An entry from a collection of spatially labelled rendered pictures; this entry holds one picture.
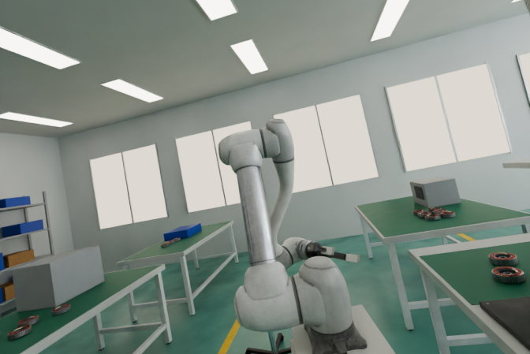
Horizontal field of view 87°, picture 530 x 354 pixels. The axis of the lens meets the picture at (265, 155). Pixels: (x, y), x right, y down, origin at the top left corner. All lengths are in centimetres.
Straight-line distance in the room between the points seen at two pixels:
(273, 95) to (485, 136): 390
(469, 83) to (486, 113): 60
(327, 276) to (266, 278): 21
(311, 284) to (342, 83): 502
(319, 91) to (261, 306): 501
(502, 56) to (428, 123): 166
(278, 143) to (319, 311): 63
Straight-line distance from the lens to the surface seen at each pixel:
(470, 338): 240
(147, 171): 668
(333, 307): 105
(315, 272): 102
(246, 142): 115
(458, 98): 617
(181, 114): 637
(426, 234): 257
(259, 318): 104
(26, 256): 676
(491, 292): 161
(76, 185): 787
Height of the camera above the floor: 142
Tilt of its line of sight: 4 degrees up
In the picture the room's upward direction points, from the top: 11 degrees counter-clockwise
